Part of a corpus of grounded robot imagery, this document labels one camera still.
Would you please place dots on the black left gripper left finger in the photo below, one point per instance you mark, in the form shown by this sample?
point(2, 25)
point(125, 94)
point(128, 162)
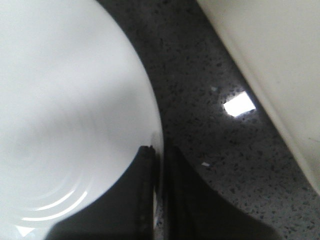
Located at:
point(124, 212)

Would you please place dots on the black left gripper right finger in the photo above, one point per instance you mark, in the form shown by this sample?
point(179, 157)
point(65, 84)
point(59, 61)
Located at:
point(194, 211)

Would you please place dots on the white round plate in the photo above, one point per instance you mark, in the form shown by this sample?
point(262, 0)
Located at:
point(76, 104)

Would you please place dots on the cream rabbit print tray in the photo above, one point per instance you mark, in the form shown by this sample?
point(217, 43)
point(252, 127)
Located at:
point(276, 46)

